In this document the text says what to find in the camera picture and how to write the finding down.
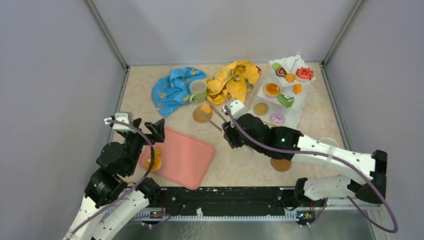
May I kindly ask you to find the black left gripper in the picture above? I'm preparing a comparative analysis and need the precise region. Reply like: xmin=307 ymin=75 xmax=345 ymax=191
xmin=123 ymin=117 xmax=166 ymax=175

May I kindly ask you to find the purple sprinkled donut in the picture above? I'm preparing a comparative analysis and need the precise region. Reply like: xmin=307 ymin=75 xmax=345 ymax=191
xmin=270 ymin=113 xmax=286 ymax=125

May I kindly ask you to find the round tan muffin cake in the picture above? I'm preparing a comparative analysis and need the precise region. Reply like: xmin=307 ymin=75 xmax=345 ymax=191
xmin=253 ymin=102 xmax=269 ymax=116

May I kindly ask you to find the metal tongs white handle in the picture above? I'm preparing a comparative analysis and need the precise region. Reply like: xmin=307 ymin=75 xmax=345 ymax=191
xmin=200 ymin=103 xmax=254 ymax=156

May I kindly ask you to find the green cake slice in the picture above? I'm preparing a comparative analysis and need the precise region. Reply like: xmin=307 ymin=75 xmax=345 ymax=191
xmin=277 ymin=93 xmax=295 ymax=108

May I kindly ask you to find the orange glazed bun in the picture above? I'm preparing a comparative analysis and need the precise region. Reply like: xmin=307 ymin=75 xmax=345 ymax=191
xmin=144 ymin=156 xmax=162 ymax=172

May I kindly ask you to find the yellow orange pastry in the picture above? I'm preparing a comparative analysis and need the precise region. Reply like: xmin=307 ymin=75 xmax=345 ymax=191
xmin=263 ymin=83 xmax=281 ymax=98

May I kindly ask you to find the orange swirl cookie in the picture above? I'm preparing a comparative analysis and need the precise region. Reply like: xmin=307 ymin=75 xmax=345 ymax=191
xmin=285 ymin=73 xmax=296 ymax=83

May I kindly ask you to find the round yellow cracker biscuit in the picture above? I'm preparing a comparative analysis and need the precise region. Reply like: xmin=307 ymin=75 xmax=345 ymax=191
xmin=200 ymin=104 xmax=212 ymax=115

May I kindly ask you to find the brown heart cookie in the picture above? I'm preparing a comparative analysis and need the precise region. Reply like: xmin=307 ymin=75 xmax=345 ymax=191
xmin=275 ymin=66 xmax=287 ymax=78

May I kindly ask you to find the red orange donut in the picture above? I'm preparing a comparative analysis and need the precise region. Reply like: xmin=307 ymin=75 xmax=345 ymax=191
xmin=295 ymin=67 xmax=315 ymax=82

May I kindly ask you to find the green round macaron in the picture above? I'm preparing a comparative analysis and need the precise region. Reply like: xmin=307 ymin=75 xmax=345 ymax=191
xmin=271 ymin=62 xmax=282 ymax=74

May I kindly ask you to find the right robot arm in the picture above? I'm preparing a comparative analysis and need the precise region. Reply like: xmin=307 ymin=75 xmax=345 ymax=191
xmin=221 ymin=113 xmax=388 ymax=206

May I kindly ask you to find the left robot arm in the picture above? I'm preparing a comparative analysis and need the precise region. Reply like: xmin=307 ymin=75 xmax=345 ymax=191
xmin=64 ymin=112 xmax=165 ymax=240

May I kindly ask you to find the round wooden coaster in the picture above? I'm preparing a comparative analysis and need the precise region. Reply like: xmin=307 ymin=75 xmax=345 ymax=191
xmin=270 ymin=158 xmax=292 ymax=172

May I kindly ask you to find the white tiered dessert stand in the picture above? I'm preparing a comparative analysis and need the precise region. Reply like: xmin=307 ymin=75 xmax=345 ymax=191
xmin=248 ymin=50 xmax=316 ymax=129

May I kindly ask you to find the blue patterned cloth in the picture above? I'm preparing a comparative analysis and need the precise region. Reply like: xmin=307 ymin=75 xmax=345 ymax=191
xmin=151 ymin=66 xmax=207 ymax=119

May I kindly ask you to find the pink cup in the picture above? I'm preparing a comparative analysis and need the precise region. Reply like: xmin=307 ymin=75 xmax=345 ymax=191
xmin=319 ymin=137 xmax=339 ymax=148

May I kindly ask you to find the pink plastic tray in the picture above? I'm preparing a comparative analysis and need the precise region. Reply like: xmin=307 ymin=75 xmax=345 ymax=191
xmin=152 ymin=128 xmax=215 ymax=190

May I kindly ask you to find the woven rattan coaster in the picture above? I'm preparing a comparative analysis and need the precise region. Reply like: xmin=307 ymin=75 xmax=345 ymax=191
xmin=192 ymin=106 xmax=213 ymax=124

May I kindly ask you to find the green mug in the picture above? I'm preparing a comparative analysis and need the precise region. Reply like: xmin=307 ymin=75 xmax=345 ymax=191
xmin=189 ymin=79 xmax=207 ymax=103

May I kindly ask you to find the yellow patterned cloth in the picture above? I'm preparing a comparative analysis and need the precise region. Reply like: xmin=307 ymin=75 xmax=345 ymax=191
xmin=206 ymin=60 xmax=262 ymax=105

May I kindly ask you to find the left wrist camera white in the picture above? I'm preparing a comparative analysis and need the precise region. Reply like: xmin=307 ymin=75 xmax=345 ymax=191
xmin=103 ymin=112 xmax=135 ymax=133

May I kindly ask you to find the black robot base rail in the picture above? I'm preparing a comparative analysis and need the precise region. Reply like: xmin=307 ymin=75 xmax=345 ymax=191
xmin=149 ymin=186 xmax=324 ymax=217

